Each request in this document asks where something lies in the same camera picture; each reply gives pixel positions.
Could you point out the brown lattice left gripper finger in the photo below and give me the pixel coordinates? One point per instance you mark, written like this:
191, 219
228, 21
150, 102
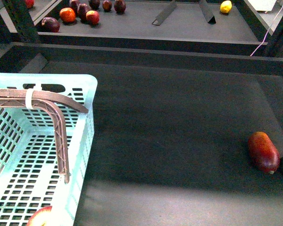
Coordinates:
60, 133

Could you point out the brown flat right gripper finger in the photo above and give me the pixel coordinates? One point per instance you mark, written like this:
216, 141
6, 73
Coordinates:
45, 95

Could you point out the light blue plastic basket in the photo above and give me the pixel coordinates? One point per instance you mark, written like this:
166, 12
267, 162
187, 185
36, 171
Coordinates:
29, 177

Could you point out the red yellow apple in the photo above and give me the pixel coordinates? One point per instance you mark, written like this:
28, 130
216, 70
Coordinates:
40, 217

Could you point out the red apple on shelf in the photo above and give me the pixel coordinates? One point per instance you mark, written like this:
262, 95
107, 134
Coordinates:
92, 17

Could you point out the white zip tie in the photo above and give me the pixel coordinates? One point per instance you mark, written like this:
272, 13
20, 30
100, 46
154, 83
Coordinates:
29, 95

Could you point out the dark purple fruit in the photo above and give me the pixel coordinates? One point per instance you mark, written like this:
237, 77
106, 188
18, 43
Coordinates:
50, 24

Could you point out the orange red fruit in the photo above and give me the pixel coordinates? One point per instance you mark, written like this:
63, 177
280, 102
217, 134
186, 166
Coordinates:
67, 15

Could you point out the dark maroon fruit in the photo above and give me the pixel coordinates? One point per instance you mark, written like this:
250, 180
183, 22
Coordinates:
82, 10

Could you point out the dark plum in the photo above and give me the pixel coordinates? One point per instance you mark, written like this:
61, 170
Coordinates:
120, 6
107, 5

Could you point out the dark plum right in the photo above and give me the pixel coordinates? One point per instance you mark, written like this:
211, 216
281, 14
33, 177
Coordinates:
120, 6

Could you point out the yellow lemon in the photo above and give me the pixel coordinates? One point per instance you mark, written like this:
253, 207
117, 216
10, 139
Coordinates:
226, 7

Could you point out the red mango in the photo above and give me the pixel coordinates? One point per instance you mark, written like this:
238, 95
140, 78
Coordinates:
263, 153

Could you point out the left metal shelf bracket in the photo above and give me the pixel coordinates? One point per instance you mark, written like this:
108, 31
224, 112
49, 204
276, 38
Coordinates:
165, 13

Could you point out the metal shelf bracket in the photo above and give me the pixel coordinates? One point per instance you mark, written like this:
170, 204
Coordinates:
165, 13
207, 12

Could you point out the right metal shelf bracket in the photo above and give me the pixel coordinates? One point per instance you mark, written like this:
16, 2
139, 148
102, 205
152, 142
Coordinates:
207, 12

